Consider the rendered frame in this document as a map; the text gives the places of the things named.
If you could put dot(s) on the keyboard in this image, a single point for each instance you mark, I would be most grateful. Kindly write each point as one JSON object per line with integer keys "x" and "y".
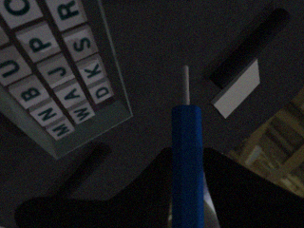
{"x": 60, "y": 80}

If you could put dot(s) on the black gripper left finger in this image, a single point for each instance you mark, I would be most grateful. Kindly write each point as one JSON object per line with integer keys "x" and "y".
{"x": 144, "y": 203}

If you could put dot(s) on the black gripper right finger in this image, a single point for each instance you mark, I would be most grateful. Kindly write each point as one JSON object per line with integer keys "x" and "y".
{"x": 243, "y": 199}

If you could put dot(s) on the blue stylus with grey tip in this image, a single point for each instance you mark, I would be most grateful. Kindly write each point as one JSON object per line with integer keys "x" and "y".
{"x": 187, "y": 190}

